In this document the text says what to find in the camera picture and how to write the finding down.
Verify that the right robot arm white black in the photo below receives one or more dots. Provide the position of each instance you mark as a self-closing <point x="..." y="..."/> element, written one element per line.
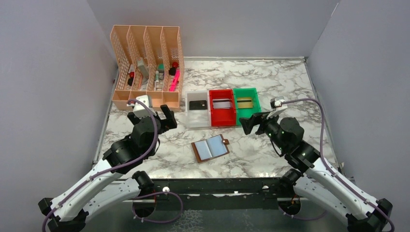
<point x="315" y="179"/>

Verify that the red plastic bin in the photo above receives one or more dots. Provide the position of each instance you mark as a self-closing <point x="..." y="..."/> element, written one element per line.
<point x="222" y="117"/>

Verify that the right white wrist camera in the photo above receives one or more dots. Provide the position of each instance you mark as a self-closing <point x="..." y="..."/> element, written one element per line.
<point x="278" y="106"/>

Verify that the green cap glue stick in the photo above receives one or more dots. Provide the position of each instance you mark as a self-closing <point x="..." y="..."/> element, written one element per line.
<point x="159" y="73"/>

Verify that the pink highlighter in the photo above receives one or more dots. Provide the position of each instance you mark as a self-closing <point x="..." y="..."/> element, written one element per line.
<point x="175" y="81"/>

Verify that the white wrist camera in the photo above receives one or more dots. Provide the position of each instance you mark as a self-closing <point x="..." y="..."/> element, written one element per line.
<point x="142" y="106"/>
<point x="278" y="106"/>

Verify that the silver VIP card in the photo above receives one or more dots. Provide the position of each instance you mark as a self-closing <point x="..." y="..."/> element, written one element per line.
<point x="222" y="104"/>

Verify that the grey stapler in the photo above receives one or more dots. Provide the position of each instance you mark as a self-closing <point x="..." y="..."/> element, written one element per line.
<point x="142" y="67"/>

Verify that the red black marker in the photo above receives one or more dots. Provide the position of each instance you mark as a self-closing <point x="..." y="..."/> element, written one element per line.
<point x="131" y="78"/>

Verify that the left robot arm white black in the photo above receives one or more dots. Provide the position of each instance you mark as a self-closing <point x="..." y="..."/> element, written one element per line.
<point x="94" y="192"/>

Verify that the brown leather card holder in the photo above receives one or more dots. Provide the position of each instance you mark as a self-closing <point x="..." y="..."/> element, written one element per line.
<point x="210" y="148"/>

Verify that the white plastic bin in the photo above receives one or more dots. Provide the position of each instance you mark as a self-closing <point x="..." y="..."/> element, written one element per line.
<point x="198" y="118"/>

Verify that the peach plastic desk organizer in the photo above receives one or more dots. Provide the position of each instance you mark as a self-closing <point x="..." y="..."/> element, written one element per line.
<point x="151" y="62"/>

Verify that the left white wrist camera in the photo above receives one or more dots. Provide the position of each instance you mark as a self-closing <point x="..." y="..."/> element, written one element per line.
<point x="142" y="106"/>

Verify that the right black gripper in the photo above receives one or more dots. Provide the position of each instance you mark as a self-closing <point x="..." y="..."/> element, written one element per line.
<point x="257" y="121"/>

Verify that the green plastic bin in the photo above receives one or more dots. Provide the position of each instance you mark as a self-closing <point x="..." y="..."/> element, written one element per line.
<point x="246" y="92"/>

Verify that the black mounting rail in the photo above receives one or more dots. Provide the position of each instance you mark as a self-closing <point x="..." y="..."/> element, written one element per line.
<point x="218" y="194"/>

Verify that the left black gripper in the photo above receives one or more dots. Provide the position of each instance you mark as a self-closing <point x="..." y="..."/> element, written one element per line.
<point x="161" y="122"/>

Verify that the black credit card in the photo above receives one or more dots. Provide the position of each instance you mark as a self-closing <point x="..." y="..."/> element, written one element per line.
<point x="198" y="105"/>

